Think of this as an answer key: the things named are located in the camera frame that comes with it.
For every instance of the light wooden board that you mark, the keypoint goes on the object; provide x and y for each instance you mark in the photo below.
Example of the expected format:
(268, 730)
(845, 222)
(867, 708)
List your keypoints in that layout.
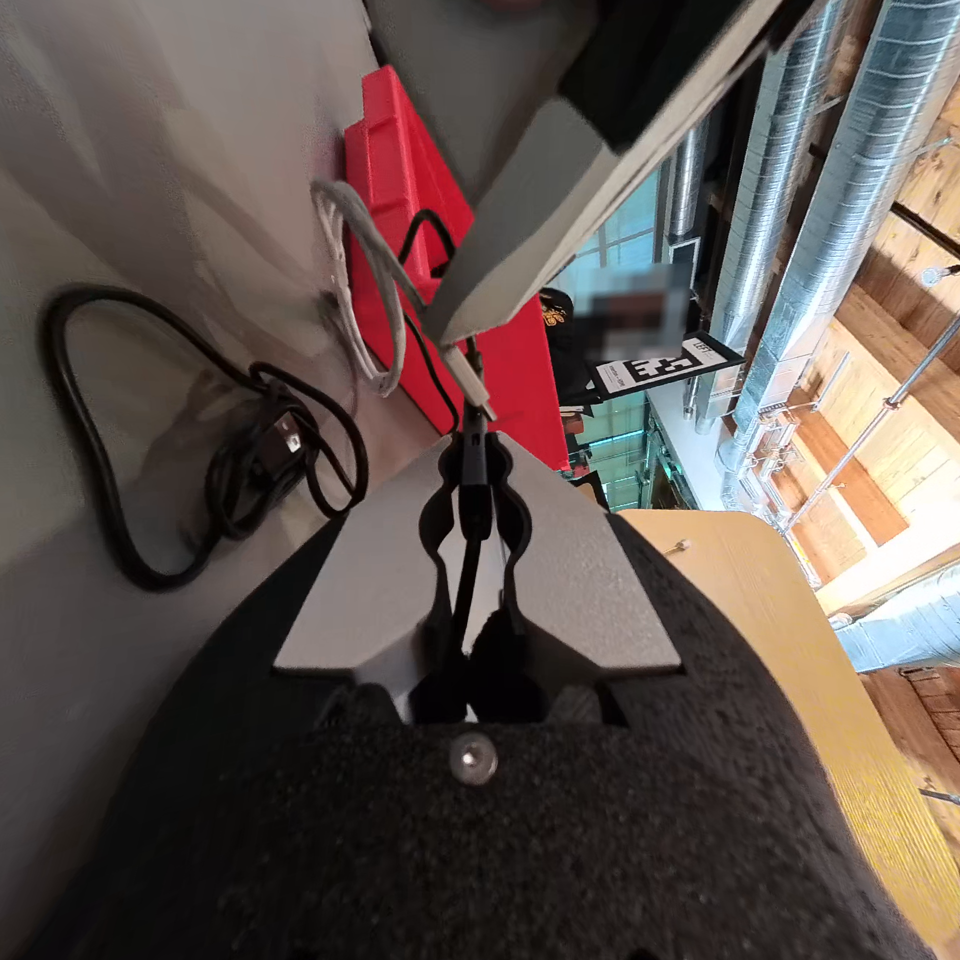
(787, 637)

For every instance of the red plastic bin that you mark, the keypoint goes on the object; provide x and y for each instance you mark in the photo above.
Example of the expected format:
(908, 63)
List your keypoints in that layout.
(390, 150)

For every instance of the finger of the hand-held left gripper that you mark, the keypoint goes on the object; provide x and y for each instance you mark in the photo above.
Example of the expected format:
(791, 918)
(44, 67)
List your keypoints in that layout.
(525, 225)

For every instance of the narrow silver ventilation duct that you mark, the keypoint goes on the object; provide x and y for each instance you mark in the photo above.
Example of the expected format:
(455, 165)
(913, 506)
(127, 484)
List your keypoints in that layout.
(686, 180)

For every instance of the metal ceiling pipe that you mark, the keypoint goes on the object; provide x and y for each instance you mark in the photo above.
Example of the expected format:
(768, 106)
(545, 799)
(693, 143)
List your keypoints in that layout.
(892, 401)

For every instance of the large silver ventilation duct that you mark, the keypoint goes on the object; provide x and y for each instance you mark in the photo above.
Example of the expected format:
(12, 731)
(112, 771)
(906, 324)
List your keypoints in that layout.
(862, 150)

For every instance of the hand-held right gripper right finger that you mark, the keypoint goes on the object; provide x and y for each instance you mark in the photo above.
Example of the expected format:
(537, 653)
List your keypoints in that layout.
(592, 592)

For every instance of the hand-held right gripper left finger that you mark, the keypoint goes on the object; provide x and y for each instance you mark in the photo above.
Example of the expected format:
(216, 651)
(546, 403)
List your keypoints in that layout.
(360, 592)

